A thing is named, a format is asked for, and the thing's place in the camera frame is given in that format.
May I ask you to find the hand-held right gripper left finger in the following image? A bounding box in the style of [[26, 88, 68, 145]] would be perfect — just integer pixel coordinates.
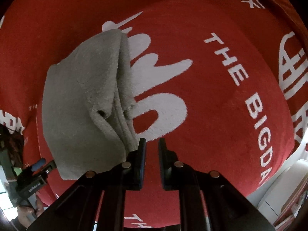
[[26, 138, 147, 231]]

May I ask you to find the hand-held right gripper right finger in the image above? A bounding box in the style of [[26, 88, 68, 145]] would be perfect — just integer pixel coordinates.
[[157, 138, 276, 231]]

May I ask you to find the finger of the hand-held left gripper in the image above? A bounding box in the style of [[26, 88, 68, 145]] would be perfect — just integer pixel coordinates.
[[38, 159, 57, 177], [30, 158, 47, 172]]

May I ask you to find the grey small garment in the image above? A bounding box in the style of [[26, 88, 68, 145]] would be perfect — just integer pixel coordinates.
[[42, 29, 139, 181]]

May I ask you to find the person's left hand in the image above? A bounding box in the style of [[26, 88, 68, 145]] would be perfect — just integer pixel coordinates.
[[17, 192, 45, 227]]

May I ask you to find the dark patterned cloth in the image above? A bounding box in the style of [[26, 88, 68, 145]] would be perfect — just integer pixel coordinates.
[[0, 124, 26, 167]]

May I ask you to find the red printed blanket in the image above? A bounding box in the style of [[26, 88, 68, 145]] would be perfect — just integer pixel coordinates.
[[0, 0, 308, 230]]

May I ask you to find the white furniture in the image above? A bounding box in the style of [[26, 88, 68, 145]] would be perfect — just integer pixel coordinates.
[[245, 135, 308, 225]]

